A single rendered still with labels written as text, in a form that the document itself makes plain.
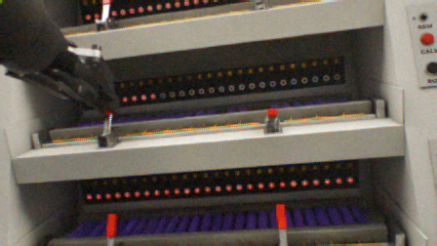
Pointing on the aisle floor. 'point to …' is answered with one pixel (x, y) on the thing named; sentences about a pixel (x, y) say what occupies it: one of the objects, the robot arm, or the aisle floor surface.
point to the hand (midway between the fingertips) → (101, 99)
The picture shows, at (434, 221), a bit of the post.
